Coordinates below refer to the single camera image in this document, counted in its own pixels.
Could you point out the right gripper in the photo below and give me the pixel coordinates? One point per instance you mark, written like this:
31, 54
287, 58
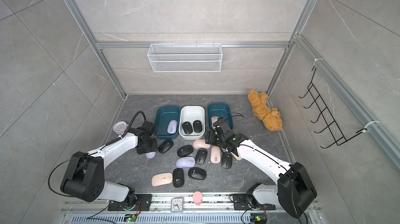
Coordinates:
211, 137

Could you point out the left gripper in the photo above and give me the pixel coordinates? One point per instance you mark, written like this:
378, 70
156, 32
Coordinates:
142, 151

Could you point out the purple mouse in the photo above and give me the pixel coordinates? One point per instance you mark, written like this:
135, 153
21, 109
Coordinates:
185, 162
172, 126
150, 155

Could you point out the pink mouse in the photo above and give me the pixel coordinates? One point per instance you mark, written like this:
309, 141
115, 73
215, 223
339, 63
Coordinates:
215, 156
213, 120
236, 157
162, 179
200, 144

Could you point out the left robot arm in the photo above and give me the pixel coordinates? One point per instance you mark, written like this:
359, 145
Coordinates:
84, 177

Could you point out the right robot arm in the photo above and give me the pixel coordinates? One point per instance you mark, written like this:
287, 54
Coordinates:
294, 190

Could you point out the right teal storage box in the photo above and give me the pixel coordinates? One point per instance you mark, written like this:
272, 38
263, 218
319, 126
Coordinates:
217, 110

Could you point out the teal storage box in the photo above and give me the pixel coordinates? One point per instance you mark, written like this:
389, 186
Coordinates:
164, 115
217, 110

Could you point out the left teal storage box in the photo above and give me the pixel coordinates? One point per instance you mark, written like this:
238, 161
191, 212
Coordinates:
164, 115

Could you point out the white storage box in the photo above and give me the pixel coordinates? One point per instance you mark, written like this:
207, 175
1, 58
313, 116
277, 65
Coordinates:
191, 114

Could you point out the purple round alarm clock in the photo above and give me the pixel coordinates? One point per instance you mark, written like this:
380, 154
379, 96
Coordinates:
120, 127

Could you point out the brown teddy bear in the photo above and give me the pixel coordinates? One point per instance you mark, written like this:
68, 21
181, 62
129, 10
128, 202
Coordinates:
270, 117

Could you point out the pink cylinder cup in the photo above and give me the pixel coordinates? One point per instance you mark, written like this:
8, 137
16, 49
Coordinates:
197, 198

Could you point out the white square desk clock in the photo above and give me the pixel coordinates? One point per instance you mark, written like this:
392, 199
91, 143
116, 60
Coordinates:
177, 205

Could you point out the left green circuit board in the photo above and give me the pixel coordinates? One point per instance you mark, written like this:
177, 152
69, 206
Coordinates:
130, 218

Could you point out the green circuit board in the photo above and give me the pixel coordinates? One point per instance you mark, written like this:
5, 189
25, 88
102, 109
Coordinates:
258, 219
130, 218

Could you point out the right green circuit board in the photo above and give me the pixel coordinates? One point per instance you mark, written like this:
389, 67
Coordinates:
258, 219

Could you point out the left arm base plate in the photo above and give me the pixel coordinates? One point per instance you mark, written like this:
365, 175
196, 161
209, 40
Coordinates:
142, 201

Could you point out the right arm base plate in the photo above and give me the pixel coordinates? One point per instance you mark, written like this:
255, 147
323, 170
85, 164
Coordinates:
244, 202

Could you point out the white wire mesh basket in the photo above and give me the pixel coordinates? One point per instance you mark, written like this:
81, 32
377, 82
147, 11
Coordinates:
185, 57

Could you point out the black wire hook rack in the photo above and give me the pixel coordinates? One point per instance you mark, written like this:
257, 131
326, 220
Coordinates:
325, 116

